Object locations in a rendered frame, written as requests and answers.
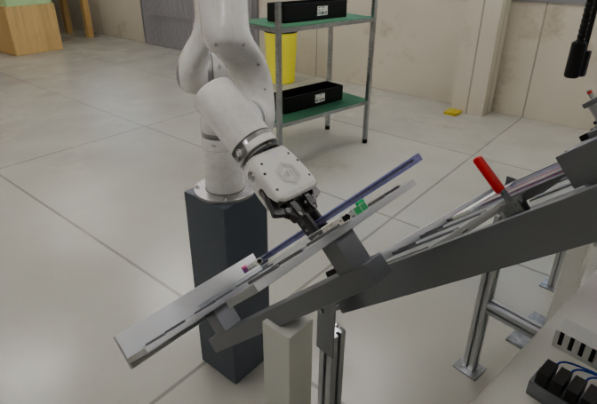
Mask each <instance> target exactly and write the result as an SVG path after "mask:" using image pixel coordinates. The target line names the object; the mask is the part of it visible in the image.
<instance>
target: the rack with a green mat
mask: <svg viewBox="0 0 597 404"><path fill-rule="evenodd" d="M377 8H378V0H372V4H371V16H365V15H359V14H352V13H347V14H346V17H340V18H332V19H324V20H309V21H301V22H292V23H282V2H281V1H275V22H273V21H268V20H267V18H260V19H251V20H249V24H250V28H253V29H257V30H262V31H266V32H271V33H275V93H276V111H275V126H274V127H275V128H276V138H277V139H278V145H279V146H282V145H283V128H285V127H288V126H292V125H294V124H298V123H303V122H306V121H310V120H313V119H316V118H320V117H323V116H325V130H329V129H330V115H332V114H335V113H338V112H341V111H345V110H347V109H351V108H355V107H360V106H363V105H364V117H363V130H362V143H367V138H368V127H369V115H370V92H371V80H372V69H373V56H374V44H375V33H376V21H377ZM365 22H370V40H369V54H368V66H367V79H366V92H365V98H362V97H358V96H355V95H352V94H349V93H345V92H343V94H342V99H341V100H338V101H334V102H331V103H327V104H323V105H320V106H317V107H310V108H307V109H303V110H299V111H297V112H293V113H289V114H286V115H284V114H283V86H282V33H289V32H295V31H302V30H309V29H317V28H329V30H328V57H327V81H329V82H331V72H332V49H333V27H337V26H345V25H351V24H358V23H365Z"/></svg>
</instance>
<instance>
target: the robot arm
mask: <svg viewBox="0 0 597 404"><path fill-rule="evenodd" d="M194 9H195V21H194V27H193V31H192V34H191V36H190V37H189V39H188V40H187V43H186V45H185V46H184V48H183V50H182V52H181V54H180V55H179V60H178V63H177V68H176V76H177V81H178V84H179V86H180V88H181V89H182V90H183V91H185V92H187V93H190V94H194V95H196V96H195V101H194V104H195V107H196V109H197V110H198V111H199V113H200V114H201V117H200V127H201V139H202V149H203V168H204V179H202V180H201V181H199V182H198V183H197V184H196V185H195V188H194V191H195V196H196V197H197V198H198V199H199V200H201V201H203V202H207V203H212V204H231V203H236V202H242V201H244V200H247V199H249V198H250V197H252V196H253V195H254V194H256V196H257V197H258V198H259V200H260V201H261V202H262V204H263V205H264V206H265V207H266V209H267V210H268V211H269V212H270V214H271V216H272V218H287V219H289V220H290V221H291V222H292V223H294V224H296V223H297V224H298V225H299V227H300V228H301V229H302V231H303V232H304V233H305V235H306V236H309V235H311V234H313V233H314V232H316V231H318V230H319V229H321V228H322V227H324V226H326V225H327V224H328V223H327V221H326V222H325V223H323V224H322V225H320V226H318V225H317V224H316V223H315V221H316V219H318V218H320V217H322V215H321V213H320V212H319V211H318V209H317V207H318V205H317V203H316V198H317V197H318V195H319V193H320V192H321V191H320V190H319V189H318V188H317V187H316V185H317V181H316V179H315V178H314V176H313V175H312V174H311V173H310V171H309V170H308V169H307V168H306V167H305V166H304V164H303V163H302V162H301V161H300V160H299V159H298V158H297V157H296V156H295V155H294V154H293V153H292V152H291V151H289V150H288V149H287V148H286V147H284V146H279V145H278V139H277V138H276V136H275V135H274V133H273V132H272V130H273V128H274V126H275V96H274V87H273V82H272V77H271V74H270V70H269V67H268V65H267V62H266V60H265V58H264V56H263V54H262V52H261V50H260V48H259V47H258V46H257V44H256V42H255V41H254V39H253V37H252V35H251V30H250V24H249V12H248V0H194ZM244 174H245V176H246V177H245V176H244ZM305 201H306V203H305ZM304 213H305V214H304Z"/></svg>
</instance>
